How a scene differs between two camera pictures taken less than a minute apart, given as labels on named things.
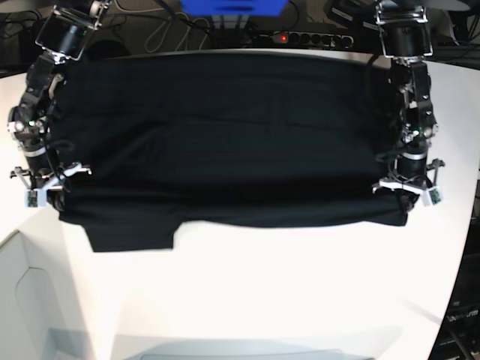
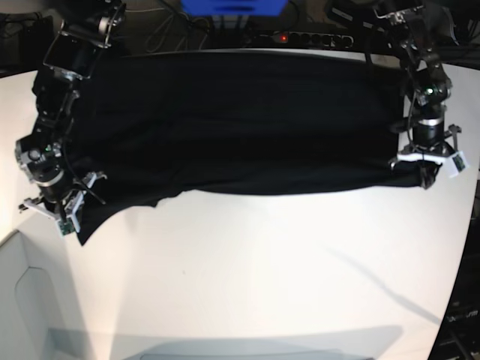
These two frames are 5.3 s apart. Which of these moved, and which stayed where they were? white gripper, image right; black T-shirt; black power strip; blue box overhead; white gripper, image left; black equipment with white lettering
Moved: white gripper, image right; white gripper, image left; black T-shirt
Stayed: black equipment with white lettering; blue box overhead; black power strip
